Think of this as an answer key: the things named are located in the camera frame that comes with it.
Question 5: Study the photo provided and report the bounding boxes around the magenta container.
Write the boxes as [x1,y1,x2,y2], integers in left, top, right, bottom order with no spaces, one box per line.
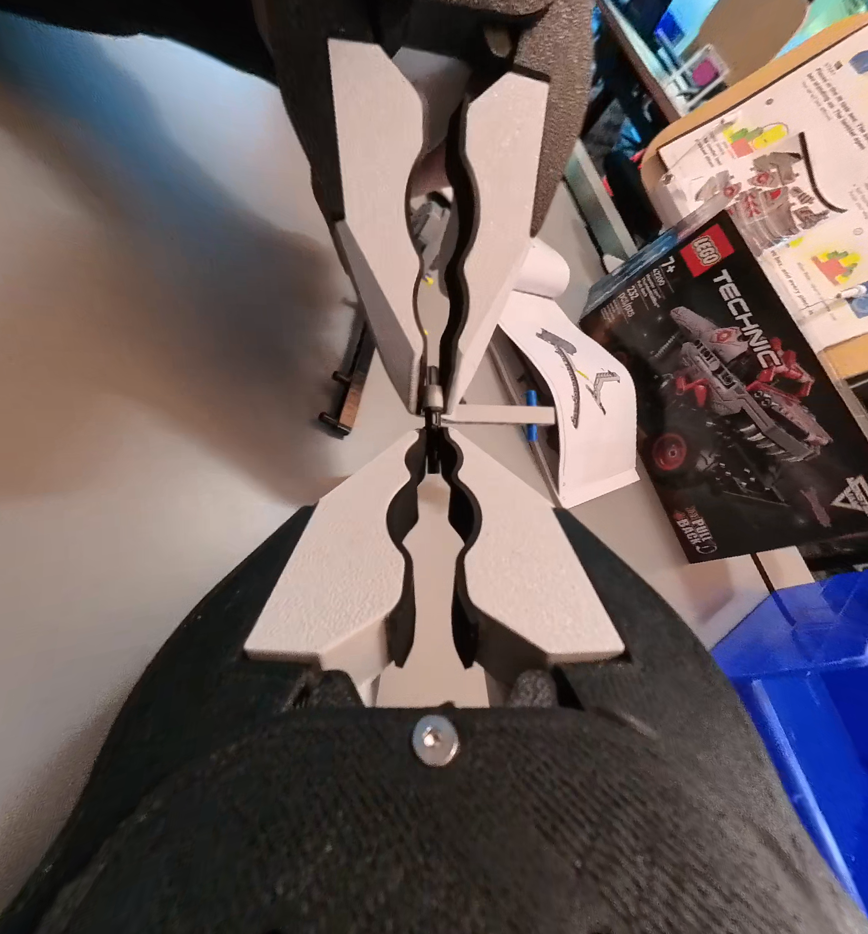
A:
[664,44,730,114]

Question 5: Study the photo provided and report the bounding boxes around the black toy set box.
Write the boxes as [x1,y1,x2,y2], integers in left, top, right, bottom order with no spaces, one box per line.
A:
[579,212,868,564]

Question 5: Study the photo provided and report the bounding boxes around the cardboard board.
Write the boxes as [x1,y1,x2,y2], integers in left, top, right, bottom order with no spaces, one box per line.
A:
[638,7,868,380]

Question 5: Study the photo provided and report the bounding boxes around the dark grey toy block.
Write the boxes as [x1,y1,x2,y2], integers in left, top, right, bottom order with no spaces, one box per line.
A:
[412,200,451,252]

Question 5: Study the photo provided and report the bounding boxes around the blue plastic bin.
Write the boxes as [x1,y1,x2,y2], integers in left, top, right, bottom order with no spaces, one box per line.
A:
[711,560,868,934]

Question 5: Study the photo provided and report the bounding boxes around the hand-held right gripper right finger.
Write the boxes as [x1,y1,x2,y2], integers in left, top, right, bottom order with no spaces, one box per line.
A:
[443,429,626,669]

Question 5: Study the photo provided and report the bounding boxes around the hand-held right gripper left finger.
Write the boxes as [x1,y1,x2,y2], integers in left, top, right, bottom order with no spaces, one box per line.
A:
[244,429,429,668]

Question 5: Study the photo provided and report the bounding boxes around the light grey desk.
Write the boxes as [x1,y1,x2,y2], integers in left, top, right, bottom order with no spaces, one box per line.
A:
[0,18,818,934]

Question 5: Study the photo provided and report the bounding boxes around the white instruction booklet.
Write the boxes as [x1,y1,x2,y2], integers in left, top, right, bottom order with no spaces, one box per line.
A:
[488,239,641,509]

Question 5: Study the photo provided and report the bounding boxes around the light grey toy beam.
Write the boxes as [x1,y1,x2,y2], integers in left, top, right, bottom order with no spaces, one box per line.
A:
[441,403,556,428]

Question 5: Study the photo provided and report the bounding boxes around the printed instruction sheet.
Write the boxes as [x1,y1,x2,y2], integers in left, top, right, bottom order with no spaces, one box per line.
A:
[656,7,868,351]

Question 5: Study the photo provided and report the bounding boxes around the black toy pin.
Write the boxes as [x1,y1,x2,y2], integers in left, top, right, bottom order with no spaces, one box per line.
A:
[421,363,444,477]

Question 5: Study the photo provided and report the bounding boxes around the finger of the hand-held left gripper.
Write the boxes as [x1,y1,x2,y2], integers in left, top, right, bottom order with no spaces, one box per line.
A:
[437,69,552,404]
[328,38,435,413]

